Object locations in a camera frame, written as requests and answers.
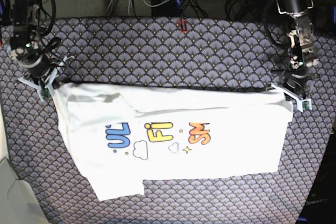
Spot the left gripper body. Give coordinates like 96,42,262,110
270,70,312,100

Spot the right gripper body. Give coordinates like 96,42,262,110
17,55,75,92

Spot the white printed T-shirt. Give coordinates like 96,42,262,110
53,83,293,201

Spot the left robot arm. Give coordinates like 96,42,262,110
275,0,319,102

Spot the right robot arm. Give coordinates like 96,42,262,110
7,0,67,95

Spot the patterned grey tablecloth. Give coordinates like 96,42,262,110
1,18,335,223

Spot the red black table clamp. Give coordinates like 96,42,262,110
178,18,187,34

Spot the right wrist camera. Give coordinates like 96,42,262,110
39,88,53,102

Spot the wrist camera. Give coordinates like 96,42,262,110
39,88,53,102
296,98,312,112

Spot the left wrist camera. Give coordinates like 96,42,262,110
296,98,312,112

